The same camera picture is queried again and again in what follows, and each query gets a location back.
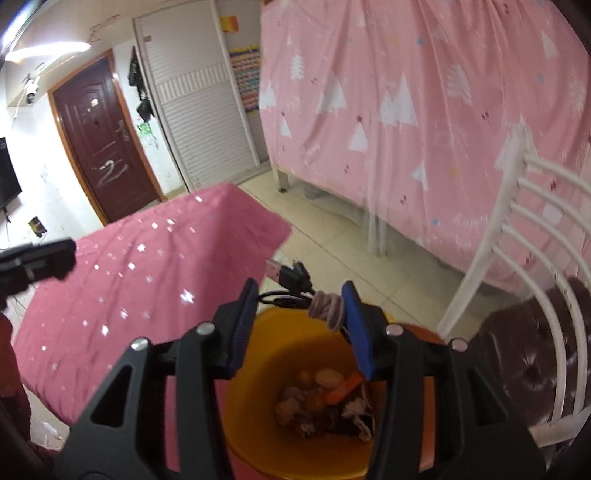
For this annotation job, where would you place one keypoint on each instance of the colourful chart poster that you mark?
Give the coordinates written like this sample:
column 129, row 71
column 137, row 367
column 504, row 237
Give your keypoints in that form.
column 244, row 78

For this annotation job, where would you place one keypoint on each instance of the orange cardboard box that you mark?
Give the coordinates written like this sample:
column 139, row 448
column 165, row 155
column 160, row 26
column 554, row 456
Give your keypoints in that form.
column 346, row 385

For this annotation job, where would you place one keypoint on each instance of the white tulle net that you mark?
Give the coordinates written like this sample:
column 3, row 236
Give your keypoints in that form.
column 376, row 226

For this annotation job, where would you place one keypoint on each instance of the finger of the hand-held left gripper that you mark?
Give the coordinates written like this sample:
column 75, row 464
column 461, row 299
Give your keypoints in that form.
column 41, row 261

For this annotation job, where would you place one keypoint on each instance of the ceiling light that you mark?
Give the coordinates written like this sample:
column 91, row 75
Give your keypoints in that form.
column 46, row 51

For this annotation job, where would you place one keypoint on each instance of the pink star-print tablecloth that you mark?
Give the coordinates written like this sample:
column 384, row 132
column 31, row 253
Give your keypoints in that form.
column 138, row 286

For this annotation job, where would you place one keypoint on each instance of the wooden bed frame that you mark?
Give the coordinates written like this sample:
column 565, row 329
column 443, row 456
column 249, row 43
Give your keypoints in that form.
column 281, row 180

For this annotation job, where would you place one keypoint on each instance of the wall socket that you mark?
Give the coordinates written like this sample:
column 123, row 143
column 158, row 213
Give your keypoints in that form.
column 37, row 226

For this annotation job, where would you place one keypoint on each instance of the white louvered wardrobe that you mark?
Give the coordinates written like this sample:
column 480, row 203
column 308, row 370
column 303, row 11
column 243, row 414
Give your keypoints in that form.
column 198, row 115

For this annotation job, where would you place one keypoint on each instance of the yellow plastic bin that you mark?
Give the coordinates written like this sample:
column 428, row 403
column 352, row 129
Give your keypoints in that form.
column 277, row 350

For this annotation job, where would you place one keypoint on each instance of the yellow red poster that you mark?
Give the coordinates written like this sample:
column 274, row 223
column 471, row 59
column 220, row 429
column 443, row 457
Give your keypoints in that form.
column 230, row 24

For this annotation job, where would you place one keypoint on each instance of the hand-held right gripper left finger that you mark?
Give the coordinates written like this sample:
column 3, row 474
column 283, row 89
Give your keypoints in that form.
column 244, row 323

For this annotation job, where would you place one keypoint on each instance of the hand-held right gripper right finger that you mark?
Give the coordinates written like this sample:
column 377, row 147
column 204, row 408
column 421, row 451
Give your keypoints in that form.
column 358, row 323

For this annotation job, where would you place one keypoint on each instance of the small black bag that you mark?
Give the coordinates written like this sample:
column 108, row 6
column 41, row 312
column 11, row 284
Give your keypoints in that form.
column 145, row 110

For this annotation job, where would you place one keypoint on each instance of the dark brown door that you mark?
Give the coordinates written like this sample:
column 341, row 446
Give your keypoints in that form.
column 101, row 138

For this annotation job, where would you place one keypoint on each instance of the black backpack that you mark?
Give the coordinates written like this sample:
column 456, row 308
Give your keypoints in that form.
column 136, row 71

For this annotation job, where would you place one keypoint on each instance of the white security camera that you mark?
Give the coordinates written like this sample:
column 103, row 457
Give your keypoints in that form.
column 31, row 90

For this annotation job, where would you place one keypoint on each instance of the black wall television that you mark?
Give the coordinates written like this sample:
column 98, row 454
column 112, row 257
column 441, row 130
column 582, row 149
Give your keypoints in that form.
column 8, row 175

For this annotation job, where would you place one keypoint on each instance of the white chair brown cushion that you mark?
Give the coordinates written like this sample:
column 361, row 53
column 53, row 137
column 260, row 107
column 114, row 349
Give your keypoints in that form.
column 521, row 369

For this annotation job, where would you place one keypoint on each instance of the dark red clothing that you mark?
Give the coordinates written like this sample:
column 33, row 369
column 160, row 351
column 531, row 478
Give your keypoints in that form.
column 9, row 360

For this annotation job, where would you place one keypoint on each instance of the pink tree-print curtain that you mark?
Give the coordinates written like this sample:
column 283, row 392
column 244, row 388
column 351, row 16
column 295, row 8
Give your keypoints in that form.
column 415, row 69

